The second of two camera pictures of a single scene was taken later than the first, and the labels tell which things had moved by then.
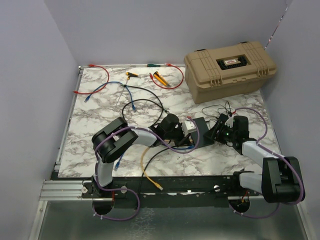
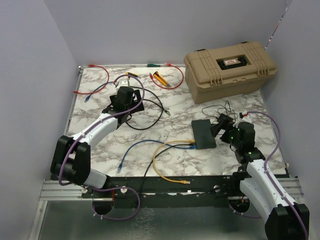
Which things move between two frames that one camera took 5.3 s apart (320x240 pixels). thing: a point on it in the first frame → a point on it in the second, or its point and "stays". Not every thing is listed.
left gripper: [183, 138] → [137, 98]
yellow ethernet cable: [155, 183] → [182, 181]
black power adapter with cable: [221, 120] stays
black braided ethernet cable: [161, 108] stays
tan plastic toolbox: [219, 73] stays
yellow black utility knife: [157, 74] stays
